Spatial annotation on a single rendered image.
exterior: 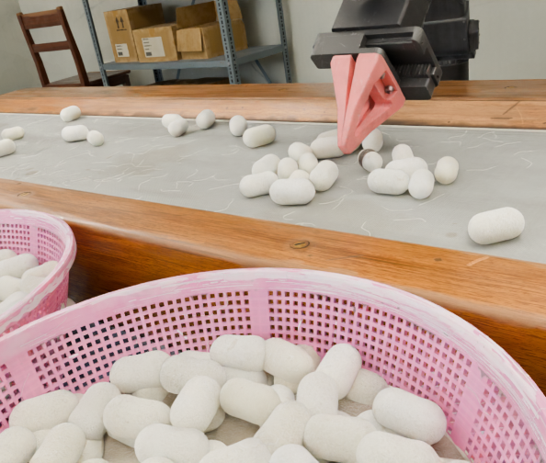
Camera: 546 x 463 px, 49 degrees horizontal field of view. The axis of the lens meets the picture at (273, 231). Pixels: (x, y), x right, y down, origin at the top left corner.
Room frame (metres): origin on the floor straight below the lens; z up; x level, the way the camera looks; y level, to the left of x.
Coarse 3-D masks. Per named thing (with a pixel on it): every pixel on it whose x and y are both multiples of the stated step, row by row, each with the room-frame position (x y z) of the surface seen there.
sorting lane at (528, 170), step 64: (0, 128) 1.02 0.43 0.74; (128, 128) 0.85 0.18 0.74; (192, 128) 0.78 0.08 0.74; (320, 128) 0.68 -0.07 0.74; (384, 128) 0.63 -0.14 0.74; (448, 128) 0.59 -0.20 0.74; (128, 192) 0.55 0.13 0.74; (192, 192) 0.52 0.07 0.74; (320, 192) 0.47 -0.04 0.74; (448, 192) 0.42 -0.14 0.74; (512, 192) 0.40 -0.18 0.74; (512, 256) 0.31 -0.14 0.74
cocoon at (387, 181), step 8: (368, 176) 0.45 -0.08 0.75; (376, 176) 0.44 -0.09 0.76; (384, 176) 0.43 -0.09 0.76; (392, 176) 0.43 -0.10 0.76; (400, 176) 0.43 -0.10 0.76; (368, 184) 0.44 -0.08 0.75; (376, 184) 0.44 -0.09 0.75; (384, 184) 0.43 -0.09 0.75; (392, 184) 0.43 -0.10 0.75; (400, 184) 0.43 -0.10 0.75; (408, 184) 0.43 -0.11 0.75; (376, 192) 0.44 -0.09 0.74; (384, 192) 0.43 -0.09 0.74; (392, 192) 0.43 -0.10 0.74; (400, 192) 0.43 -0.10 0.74
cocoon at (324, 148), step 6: (324, 138) 0.56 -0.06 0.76; (330, 138) 0.55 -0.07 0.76; (336, 138) 0.55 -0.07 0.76; (312, 144) 0.56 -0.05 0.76; (318, 144) 0.55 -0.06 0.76; (324, 144) 0.55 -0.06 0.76; (330, 144) 0.55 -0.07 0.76; (336, 144) 0.55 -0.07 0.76; (318, 150) 0.55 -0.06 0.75; (324, 150) 0.55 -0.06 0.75; (330, 150) 0.55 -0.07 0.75; (336, 150) 0.55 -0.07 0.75; (318, 156) 0.55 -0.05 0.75; (324, 156) 0.55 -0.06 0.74; (330, 156) 0.55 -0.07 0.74; (336, 156) 0.55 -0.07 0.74
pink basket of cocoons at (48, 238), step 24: (0, 216) 0.46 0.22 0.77; (24, 216) 0.45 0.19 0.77; (48, 216) 0.43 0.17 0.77; (0, 240) 0.46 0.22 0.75; (24, 240) 0.44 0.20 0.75; (48, 240) 0.42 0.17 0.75; (72, 240) 0.37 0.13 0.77; (72, 264) 0.35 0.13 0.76; (48, 288) 0.31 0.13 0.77; (24, 312) 0.29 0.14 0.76; (48, 312) 0.32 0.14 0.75; (0, 336) 0.28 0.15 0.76
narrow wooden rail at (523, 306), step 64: (0, 192) 0.53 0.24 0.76; (64, 192) 0.50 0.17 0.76; (128, 256) 0.38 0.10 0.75; (192, 256) 0.34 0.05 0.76; (256, 256) 0.31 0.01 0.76; (320, 256) 0.30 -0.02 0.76; (384, 256) 0.29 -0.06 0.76; (448, 256) 0.27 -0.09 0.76; (128, 320) 0.40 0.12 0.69; (512, 320) 0.21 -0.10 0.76
